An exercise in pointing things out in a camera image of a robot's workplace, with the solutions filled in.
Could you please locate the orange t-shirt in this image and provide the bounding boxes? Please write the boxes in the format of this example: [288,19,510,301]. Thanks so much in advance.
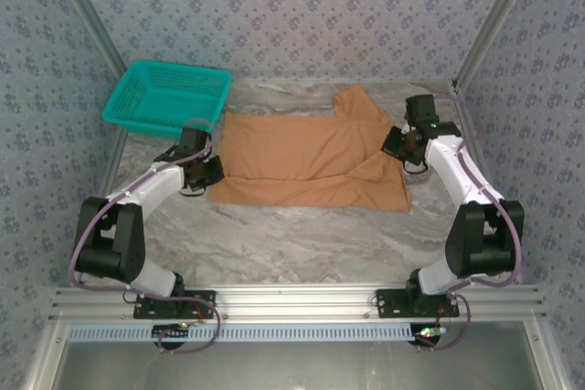
[208,82,413,214]

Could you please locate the slotted pale cable duct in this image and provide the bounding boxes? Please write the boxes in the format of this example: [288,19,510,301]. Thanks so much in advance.
[67,323,424,343]

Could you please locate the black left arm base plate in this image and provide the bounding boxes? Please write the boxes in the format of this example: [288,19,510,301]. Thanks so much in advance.
[133,290,218,321]

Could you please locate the small circuit board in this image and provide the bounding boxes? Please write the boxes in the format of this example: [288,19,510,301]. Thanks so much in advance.
[412,324,448,346]
[152,323,191,340]

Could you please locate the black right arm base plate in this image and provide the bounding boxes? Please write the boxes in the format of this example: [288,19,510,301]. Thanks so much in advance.
[375,288,461,319]

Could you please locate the teal plastic mesh basket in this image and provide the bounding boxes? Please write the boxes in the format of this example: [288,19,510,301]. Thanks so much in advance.
[101,59,233,141]

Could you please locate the slanted aluminium frame post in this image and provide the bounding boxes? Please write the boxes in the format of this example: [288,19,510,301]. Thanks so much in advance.
[45,0,139,94]
[451,0,548,90]

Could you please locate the wide aluminium mounting rail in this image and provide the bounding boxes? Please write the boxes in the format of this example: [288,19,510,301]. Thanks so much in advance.
[48,283,548,321]

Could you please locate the brushed metal panel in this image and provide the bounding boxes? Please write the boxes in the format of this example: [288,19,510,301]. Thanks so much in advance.
[49,321,548,390]

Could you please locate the short aluminium frame leg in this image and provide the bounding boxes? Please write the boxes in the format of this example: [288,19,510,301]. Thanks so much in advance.
[20,321,69,390]
[523,319,575,390]

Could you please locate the thin aluminium table end rail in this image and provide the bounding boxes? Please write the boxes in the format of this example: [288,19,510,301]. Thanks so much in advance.
[230,79,454,88]

